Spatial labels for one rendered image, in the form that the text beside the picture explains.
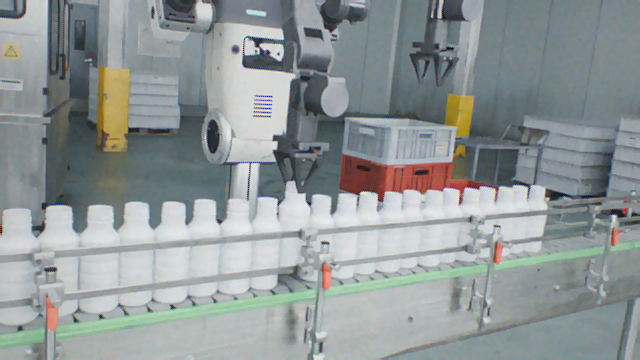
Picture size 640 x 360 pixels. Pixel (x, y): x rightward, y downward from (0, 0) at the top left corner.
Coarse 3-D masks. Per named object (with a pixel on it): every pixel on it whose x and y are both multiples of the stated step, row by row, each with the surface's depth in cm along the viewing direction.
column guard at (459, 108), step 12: (456, 96) 1104; (468, 96) 1104; (456, 108) 1105; (468, 108) 1110; (456, 120) 1106; (468, 120) 1117; (456, 132) 1107; (468, 132) 1123; (456, 144) 1113; (456, 156) 1118
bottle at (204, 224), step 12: (204, 204) 106; (204, 216) 106; (192, 228) 106; (204, 228) 106; (216, 228) 107; (192, 252) 107; (204, 252) 106; (216, 252) 108; (192, 264) 107; (204, 264) 107; (216, 264) 109; (192, 276) 107; (192, 288) 108; (204, 288) 108; (216, 288) 110
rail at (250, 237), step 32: (384, 224) 126; (416, 224) 131; (576, 224) 177; (0, 256) 87; (64, 256) 92; (384, 256) 128; (416, 256) 133; (96, 288) 96; (128, 288) 99; (160, 288) 102
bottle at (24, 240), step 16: (16, 224) 89; (32, 224) 92; (0, 240) 89; (16, 240) 89; (32, 240) 91; (0, 272) 89; (16, 272) 89; (32, 272) 91; (0, 288) 90; (16, 288) 90; (32, 288) 91; (0, 320) 90; (16, 320) 91; (32, 320) 93
